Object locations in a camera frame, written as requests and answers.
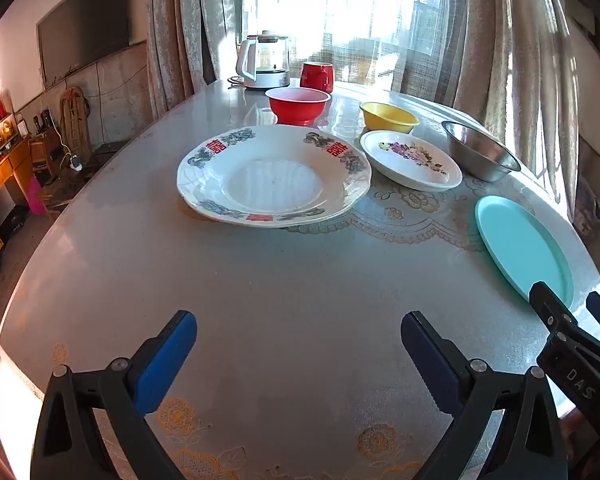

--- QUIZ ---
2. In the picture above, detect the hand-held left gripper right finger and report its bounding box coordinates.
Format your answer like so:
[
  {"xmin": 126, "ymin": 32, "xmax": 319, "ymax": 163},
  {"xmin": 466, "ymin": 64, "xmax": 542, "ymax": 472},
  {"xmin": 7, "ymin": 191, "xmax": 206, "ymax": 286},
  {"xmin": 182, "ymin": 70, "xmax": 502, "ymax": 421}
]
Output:
[{"xmin": 401, "ymin": 311, "xmax": 567, "ymax": 480}]

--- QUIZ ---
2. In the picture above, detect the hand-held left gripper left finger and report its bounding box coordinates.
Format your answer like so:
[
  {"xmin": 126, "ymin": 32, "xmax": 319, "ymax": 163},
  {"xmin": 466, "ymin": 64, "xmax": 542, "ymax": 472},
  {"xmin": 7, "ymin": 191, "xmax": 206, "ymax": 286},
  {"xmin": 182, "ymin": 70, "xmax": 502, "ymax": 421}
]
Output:
[{"xmin": 30, "ymin": 310, "xmax": 198, "ymax": 480}]

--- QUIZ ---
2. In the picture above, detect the teal plastic plate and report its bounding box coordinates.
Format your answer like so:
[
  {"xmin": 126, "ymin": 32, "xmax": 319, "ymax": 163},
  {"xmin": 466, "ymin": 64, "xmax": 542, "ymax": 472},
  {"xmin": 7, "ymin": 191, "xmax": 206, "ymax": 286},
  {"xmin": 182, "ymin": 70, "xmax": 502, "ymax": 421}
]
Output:
[{"xmin": 474, "ymin": 195, "xmax": 575, "ymax": 312}]

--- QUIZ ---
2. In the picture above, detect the stainless steel bowl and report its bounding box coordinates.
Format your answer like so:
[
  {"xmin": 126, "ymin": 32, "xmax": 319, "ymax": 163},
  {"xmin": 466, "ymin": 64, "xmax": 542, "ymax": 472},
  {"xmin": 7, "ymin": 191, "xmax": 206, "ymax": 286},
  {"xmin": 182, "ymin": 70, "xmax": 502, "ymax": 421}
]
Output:
[{"xmin": 440, "ymin": 120, "xmax": 522, "ymax": 183}]

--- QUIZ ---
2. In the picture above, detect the small white floral plate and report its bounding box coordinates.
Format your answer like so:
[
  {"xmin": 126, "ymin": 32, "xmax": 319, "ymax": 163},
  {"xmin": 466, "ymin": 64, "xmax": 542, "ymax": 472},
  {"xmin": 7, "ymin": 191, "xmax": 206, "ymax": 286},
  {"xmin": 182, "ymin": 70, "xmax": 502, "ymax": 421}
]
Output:
[{"xmin": 360, "ymin": 130, "xmax": 464, "ymax": 192}]

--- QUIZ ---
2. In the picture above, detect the large white patterned plate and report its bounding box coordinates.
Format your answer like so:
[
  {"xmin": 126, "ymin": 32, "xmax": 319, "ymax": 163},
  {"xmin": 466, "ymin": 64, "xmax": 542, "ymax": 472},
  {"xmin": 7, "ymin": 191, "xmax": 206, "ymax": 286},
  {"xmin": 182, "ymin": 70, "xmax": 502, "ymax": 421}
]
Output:
[{"xmin": 176, "ymin": 125, "xmax": 372, "ymax": 229}]

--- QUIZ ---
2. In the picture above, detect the yellow plastic bowl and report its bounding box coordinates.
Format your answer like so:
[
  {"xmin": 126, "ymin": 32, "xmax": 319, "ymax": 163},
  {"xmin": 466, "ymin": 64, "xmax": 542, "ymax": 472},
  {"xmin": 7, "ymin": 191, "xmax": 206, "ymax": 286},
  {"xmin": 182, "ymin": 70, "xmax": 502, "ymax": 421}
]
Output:
[{"xmin": 359, "ymin": 101, "xmax": 420, "ymax": 134}]

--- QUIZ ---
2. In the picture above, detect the red plastic bowl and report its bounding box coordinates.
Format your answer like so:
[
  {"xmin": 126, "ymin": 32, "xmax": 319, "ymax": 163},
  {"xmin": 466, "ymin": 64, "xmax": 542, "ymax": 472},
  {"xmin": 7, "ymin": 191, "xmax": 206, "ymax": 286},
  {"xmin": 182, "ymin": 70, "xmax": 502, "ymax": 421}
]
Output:
[{"xmin": 265, "ymin": 87, "xmax": 332, "ymax": 127}]

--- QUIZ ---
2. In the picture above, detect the patterned cloth bag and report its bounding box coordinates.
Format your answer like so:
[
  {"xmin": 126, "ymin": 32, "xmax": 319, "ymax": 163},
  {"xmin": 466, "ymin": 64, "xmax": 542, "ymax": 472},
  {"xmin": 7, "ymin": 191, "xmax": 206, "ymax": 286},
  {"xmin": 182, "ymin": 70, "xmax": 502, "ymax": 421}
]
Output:
[{"xmin": 574, "ymin": 175, "xmax": 600, "ymax": 241}]

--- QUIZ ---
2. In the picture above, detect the black low table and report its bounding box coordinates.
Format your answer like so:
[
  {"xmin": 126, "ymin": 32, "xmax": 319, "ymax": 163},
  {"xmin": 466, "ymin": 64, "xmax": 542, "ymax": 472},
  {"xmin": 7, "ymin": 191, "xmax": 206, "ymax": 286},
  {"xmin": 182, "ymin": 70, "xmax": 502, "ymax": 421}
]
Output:
[{"xmin": 37, "ymin": 141, "xmax": 131, "ymax": 209}]

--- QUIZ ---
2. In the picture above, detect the pink bag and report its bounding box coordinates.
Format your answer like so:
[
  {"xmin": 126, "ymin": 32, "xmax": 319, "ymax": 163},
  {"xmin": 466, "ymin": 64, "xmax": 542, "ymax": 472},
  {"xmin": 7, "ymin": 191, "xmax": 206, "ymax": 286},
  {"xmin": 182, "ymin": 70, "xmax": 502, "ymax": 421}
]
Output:
[{"xmin": 27, "ymin": 178, "xmax": 49, "ymax": 216}]

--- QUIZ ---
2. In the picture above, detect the beige velvet curtain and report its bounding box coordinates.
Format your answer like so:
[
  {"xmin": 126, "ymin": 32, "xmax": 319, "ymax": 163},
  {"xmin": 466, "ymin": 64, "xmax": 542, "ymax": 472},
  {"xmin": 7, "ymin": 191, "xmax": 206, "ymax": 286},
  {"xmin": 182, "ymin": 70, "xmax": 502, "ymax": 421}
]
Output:
[
  {"xmin": 147, "ymin": 0, "xmax": 242, "ymax": 122},
  {"xmin": 452, "ymin": 0, "xmax": 582, "ymax": 217}
]

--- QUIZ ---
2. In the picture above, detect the wooden cabinet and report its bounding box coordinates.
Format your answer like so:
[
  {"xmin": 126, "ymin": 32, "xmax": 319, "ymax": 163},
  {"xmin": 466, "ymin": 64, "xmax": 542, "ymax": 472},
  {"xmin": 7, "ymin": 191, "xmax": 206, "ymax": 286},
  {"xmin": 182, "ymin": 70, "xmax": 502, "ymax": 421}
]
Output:
[{"xmin": 0, "ymin": 125, "xmax": 37, "ymax": 274}]

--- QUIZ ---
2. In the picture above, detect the red mug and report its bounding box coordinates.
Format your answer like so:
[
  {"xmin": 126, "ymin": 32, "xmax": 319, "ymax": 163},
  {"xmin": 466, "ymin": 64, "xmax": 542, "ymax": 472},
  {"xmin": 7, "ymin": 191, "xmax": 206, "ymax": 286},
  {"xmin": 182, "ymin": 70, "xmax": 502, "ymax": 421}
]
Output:
[{"xmin": 300, "ymin": 61, "xmax": 336, "ymax": 94}]

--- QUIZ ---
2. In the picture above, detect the glass electric kettle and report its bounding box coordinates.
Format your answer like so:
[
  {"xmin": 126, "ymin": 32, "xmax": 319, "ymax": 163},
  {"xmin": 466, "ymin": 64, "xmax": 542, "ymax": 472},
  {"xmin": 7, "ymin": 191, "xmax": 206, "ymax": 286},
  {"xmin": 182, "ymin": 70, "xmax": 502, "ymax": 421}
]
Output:
[{"xmin": 235, "ymin": 31, "xmax": 291, "ymax": 91}]

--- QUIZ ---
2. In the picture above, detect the sheer white curtain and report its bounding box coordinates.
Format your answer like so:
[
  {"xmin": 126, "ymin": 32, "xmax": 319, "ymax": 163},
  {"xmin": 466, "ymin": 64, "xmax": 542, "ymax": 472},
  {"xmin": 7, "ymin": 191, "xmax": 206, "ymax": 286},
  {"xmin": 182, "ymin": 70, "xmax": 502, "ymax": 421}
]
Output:
[{"xmin": 239, "ymin": 0, "xmax": 462, "ymax": 107}]

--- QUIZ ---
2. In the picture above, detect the tan looped frame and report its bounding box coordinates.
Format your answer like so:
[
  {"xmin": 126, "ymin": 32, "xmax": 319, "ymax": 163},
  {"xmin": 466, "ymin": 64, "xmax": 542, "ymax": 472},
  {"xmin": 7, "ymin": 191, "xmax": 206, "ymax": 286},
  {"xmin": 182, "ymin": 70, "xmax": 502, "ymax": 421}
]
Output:
[{"xmin": 60, "ymin": 86, "xmax": 94, "ymax": 161}]

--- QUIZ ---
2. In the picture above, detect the wall panel box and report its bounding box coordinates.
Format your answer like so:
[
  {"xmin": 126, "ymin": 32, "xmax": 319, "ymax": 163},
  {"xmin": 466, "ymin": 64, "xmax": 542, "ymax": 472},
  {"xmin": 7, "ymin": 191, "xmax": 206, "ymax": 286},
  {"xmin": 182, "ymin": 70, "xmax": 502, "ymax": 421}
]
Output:
[{"xmin": 567, "ymin": 6, "xmax": 600, "ymax": 57}]

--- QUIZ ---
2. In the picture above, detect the wall-mounted television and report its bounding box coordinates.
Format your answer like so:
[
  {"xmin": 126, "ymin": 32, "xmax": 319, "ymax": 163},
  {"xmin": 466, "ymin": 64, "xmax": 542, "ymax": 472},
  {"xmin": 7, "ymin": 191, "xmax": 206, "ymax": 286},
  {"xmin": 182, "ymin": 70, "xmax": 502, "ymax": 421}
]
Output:
[{"xmin": 36, "ymin": 0, "xmax": 131, "ymax": 92}]

